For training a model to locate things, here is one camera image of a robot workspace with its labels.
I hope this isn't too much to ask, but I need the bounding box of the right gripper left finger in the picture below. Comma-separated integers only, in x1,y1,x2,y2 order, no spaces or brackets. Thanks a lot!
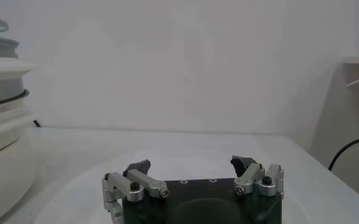
101,159,170,224

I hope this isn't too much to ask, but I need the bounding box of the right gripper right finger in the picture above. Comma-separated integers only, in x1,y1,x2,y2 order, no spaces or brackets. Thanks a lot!
230,155,285,200

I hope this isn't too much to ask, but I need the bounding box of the white round plate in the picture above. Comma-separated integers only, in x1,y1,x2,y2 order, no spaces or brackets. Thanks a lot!
29,150,359,224

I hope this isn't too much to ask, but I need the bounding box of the white electric cooker base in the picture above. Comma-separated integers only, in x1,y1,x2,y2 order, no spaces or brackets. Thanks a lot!
0,57,42,224

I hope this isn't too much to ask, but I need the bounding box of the black power adapter cable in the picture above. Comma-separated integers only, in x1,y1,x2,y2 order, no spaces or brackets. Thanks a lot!
328,135,359,171

